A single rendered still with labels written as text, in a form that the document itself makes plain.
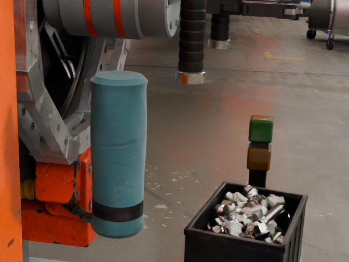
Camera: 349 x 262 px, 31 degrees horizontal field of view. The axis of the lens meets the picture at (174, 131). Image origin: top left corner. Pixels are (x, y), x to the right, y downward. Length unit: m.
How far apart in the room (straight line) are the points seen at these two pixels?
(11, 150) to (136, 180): 0.40
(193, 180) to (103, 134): 1.68
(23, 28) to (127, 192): 0.31
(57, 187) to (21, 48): 0.32
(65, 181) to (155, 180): 1.54
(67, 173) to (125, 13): 0.29
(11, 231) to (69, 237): 0.53
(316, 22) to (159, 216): 1.26
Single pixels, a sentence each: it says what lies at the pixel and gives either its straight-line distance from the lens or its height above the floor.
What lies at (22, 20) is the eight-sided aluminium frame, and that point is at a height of 0.83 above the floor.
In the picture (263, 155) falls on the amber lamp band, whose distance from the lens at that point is 1.07.
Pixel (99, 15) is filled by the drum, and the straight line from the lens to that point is 1.03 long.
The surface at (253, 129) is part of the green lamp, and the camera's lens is 1.05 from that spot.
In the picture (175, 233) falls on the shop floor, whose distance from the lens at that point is 2.15.
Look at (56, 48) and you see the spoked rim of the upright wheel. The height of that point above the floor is 0.74.
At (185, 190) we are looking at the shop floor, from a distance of 2.52.
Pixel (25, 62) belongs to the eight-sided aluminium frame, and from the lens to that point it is 0.86.
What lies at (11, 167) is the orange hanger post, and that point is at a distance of 0.63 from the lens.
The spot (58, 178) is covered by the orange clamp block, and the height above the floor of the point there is 0.55.
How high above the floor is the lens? 0.93
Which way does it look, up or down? 16 degrees down
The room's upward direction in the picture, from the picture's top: 2 degrees clockwise
